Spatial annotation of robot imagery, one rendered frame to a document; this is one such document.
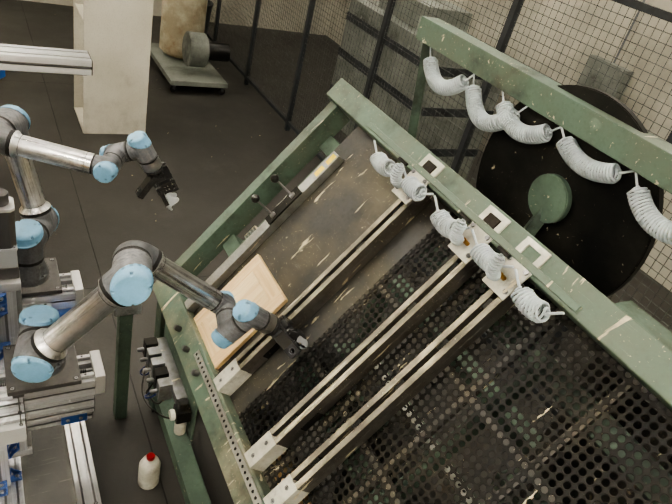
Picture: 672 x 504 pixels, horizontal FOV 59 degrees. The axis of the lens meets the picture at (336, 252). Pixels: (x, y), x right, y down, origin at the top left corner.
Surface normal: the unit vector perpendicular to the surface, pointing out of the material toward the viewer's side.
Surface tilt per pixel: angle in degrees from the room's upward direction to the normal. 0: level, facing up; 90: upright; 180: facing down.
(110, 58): 90
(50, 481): 0
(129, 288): 84
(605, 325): 53
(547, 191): 90
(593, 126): 90
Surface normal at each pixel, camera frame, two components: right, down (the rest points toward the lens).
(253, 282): -0.55, -0.43
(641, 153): -0.86, 0.08
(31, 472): 0.23, -0.81
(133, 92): 0.45, 0.57
